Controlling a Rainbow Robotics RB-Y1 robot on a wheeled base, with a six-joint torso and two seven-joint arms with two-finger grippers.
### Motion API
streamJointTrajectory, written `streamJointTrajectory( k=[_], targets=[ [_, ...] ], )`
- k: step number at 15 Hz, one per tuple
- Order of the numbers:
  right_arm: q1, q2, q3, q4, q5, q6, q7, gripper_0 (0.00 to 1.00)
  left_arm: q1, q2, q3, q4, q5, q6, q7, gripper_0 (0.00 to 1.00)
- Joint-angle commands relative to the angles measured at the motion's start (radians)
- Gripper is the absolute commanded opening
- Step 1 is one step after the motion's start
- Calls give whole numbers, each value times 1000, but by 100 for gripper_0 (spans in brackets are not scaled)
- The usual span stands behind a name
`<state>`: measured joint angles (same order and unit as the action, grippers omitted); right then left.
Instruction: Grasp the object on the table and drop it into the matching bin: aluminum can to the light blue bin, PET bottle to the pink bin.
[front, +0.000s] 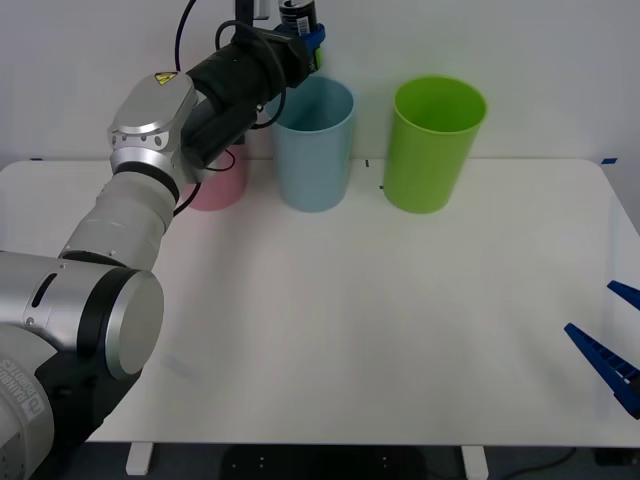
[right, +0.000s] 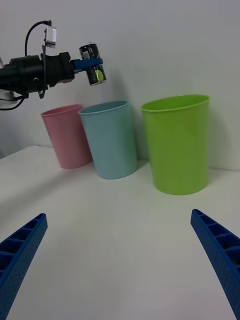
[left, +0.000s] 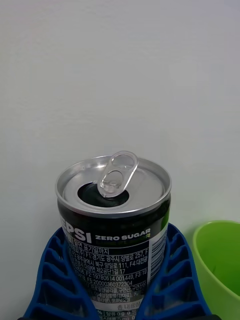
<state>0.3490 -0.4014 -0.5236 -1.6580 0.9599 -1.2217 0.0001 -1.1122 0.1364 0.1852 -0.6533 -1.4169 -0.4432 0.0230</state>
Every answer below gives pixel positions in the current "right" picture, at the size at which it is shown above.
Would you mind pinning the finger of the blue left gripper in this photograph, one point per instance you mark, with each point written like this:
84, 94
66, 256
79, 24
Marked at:
79, 71
86, 63

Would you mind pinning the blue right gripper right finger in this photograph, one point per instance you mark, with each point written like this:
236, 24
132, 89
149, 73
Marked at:
220, 255

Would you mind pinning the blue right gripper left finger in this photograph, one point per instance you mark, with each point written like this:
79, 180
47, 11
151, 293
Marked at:
20, 260

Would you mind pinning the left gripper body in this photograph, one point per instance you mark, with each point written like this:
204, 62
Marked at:
58, 70

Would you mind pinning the black drink can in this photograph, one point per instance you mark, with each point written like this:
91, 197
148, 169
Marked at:
93, 75

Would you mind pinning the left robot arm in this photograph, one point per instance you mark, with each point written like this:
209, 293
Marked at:
23, 73

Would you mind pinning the pink plastic bin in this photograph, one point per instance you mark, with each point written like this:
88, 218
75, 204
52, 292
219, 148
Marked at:
67, 140

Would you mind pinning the pale blue plastic bin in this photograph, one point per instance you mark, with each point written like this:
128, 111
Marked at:
110, 142

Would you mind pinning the green plastic bin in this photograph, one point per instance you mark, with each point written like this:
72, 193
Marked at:
180, 147

